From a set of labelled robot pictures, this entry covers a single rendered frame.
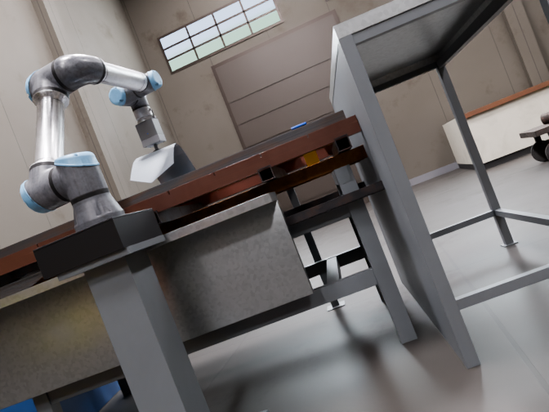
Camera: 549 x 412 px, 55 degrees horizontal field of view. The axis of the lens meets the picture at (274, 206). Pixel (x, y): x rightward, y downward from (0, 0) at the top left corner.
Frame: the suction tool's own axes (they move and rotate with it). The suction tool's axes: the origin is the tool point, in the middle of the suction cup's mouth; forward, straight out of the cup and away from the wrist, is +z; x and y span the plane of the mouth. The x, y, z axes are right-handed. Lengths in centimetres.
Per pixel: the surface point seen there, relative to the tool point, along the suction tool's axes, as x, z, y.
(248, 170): 31, 24, -43
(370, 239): 22, 63, -73
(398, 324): 22, 95, -71
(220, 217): 52, 36, -34
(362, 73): 59, 13, -91
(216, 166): 28.0, 17.4, -31.0
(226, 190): -35.0, 23.4, -11.4
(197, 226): 53, 36, -26
